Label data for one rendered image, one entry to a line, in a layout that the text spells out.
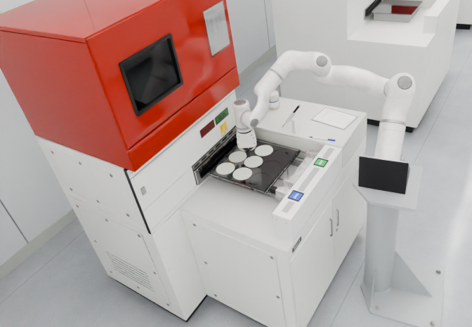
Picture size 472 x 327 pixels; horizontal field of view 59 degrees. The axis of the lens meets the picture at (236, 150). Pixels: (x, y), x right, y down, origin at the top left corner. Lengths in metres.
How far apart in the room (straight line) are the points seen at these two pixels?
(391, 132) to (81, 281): 2.26
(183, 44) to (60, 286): 2.03
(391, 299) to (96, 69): 2.04
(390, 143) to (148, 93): 1.12
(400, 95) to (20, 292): 2.76
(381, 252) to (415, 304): 0.42
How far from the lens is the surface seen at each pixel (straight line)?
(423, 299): 2.78
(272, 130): 2.34
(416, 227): 3.15
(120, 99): 1.68
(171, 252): 2.28
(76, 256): 3.43
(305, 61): 2.11
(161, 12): 1.79
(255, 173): 2.16
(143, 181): 1.94
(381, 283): 2.69
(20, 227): 3.51
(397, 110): 2.12
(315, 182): 1.98
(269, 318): 2.45
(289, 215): 1.83
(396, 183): 2.11
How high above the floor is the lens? 2.26
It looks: 36 degrees down
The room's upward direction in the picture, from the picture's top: 11 degrees counter-clockwise
